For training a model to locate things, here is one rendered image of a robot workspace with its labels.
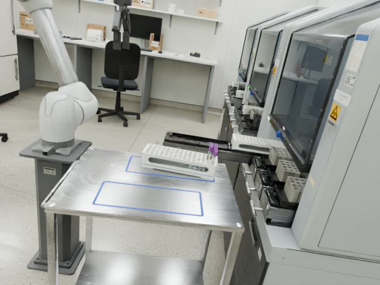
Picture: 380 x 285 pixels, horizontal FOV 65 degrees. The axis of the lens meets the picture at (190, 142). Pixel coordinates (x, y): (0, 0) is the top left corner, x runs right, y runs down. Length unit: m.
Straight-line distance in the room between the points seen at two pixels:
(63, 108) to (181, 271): 0.95
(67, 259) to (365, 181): 1.54
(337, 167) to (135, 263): 1.02
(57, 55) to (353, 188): 1.43
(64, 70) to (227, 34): 3.59
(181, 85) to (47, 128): 3.73
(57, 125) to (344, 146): 1.19
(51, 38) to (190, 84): 3.57
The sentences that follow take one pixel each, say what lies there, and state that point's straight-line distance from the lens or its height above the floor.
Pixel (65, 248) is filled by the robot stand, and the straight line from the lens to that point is 1.87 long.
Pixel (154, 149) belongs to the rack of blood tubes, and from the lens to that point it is 1.23.
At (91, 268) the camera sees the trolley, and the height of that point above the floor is 0.28.
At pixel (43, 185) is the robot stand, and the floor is 0.52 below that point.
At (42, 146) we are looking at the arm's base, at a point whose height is 0.72.
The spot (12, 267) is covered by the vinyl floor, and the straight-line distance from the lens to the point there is 2.03.
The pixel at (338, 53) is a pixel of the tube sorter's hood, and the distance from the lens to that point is 1.04.
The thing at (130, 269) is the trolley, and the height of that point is 0.28.
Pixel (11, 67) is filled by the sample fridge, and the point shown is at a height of 0.46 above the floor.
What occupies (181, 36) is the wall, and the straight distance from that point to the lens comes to 4.98.
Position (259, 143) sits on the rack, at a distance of 1.54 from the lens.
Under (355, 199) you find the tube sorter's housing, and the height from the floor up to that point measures 0.95.
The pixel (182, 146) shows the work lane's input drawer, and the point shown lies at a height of 0.80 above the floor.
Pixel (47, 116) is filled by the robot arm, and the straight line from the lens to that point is 1.53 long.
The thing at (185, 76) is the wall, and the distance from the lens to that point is 5.03.
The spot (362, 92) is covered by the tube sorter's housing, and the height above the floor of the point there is 1.27.
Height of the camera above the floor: 1.38
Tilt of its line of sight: 22 degrees down
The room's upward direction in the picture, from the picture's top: 9 degrees clockwise
